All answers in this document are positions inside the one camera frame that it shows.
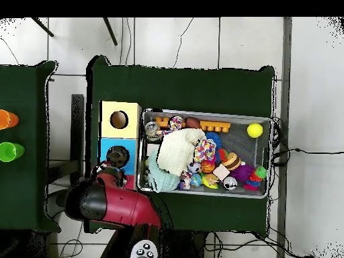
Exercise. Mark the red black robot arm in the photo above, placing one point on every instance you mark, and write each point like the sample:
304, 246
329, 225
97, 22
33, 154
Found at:
126, 208

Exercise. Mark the green plastic cup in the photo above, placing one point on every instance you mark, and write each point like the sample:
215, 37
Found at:
10, 151

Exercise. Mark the shallow silver mesh bin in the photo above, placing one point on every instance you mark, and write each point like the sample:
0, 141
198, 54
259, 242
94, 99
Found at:
242, 149

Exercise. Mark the plain wooden cube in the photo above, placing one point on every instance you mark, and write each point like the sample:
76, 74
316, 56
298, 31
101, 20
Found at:
221, 172

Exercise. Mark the purple spiky ball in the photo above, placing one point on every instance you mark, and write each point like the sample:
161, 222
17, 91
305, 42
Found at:
242, 173

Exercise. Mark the crushed metal can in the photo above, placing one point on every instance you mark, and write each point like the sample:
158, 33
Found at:
151, 129

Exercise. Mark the cream waffle cloth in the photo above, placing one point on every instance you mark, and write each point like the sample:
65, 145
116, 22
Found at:
177, 150

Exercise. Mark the dark green table cloth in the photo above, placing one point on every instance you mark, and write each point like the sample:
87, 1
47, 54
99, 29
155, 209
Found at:
27, 188
174, 88

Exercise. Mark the tan brown toy burger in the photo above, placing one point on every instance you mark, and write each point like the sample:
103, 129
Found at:
231, 161

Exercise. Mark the yellow ball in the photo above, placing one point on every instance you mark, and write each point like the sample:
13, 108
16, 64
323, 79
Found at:
254, 130

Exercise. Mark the mint green waffle cloth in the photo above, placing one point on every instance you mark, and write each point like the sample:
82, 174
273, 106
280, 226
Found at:
164, 182

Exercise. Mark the orange plastic cup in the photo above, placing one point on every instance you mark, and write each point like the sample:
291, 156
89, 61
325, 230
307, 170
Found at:
8, 119

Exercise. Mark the wooden box with three holes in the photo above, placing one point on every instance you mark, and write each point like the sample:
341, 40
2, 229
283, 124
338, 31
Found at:
131, 129

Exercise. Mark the black tripod leg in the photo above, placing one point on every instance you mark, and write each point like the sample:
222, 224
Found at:
110, 32
43, 27

